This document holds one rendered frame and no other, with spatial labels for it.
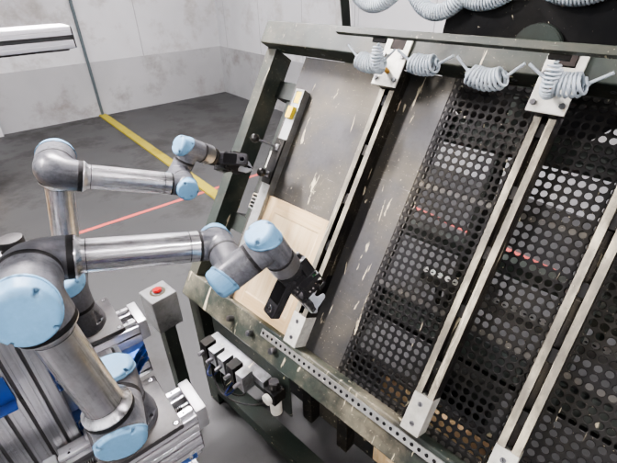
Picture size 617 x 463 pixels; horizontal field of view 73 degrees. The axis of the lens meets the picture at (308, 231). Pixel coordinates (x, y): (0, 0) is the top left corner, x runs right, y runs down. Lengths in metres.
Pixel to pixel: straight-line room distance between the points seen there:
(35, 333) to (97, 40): 7.83
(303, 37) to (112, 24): 6.91
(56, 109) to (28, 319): 7.73
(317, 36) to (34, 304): 1.40
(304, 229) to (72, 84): 7.16
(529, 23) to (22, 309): 1.81
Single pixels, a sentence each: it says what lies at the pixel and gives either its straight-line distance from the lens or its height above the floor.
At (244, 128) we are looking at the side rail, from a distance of 1.99.
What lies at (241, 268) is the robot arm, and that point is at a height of 1.57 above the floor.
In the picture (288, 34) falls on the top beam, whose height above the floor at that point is 1.90.
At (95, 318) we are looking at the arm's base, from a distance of 1.71.
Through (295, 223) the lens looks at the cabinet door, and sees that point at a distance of 1.71.
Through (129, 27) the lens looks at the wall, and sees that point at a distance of 8.68.
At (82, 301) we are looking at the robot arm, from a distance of 1.64.
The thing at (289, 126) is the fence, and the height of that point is 1.57.
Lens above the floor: 2.11
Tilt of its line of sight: 32 degrees down
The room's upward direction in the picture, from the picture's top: 2 degrees counter-clockwise
